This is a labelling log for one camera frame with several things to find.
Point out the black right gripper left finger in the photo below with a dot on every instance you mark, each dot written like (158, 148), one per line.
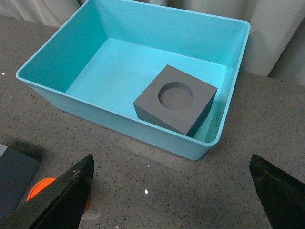
(58, 206)

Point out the gray block with square hole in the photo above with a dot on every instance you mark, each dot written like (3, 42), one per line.
(16, 173)

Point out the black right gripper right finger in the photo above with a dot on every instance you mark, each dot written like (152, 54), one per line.
(282, 196)

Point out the gray block with round hole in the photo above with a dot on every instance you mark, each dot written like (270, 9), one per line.
(176, 101)

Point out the light blue plastic box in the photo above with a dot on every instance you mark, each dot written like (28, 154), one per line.
(102, 58)

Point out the orange cylinder part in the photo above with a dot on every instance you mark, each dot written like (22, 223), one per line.
(39, 186)

